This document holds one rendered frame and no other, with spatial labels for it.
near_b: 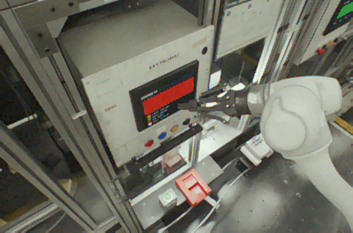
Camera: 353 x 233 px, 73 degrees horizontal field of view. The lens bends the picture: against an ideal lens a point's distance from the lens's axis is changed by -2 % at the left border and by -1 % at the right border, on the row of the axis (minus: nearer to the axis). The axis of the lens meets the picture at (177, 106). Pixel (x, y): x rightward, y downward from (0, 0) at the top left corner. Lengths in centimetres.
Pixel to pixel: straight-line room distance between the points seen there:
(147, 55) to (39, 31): 27
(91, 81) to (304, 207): 152
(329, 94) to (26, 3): 63
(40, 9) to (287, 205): 163
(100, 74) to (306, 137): 47
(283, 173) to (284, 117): 141
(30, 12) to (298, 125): 51
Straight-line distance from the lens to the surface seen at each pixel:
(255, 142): 160
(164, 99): 78
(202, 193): 140
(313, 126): 47
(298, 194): 182
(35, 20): 53
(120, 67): 64
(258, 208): 170
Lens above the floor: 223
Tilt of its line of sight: 50 degrees down
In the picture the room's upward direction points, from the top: straight up
